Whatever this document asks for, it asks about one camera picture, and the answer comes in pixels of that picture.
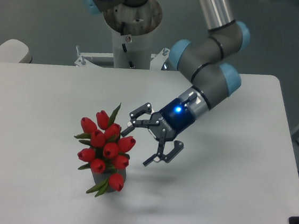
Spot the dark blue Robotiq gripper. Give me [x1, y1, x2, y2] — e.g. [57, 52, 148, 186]
[117, 93, 198, 172]

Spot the red tulip bouquet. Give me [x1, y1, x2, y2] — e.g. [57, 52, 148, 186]
[74, 106, 136, 197]

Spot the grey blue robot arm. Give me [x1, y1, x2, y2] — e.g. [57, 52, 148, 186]
[82, 0, 250, 165]

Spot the dark grey ribbed vase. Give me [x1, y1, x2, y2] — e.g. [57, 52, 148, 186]
[92, 169, 127, 193]

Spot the beige chair armrest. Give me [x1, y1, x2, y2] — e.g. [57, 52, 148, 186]
[0, 39, 33, 63]

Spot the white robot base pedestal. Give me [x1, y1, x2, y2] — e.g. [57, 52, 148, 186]
[74, 0, 170, 70]

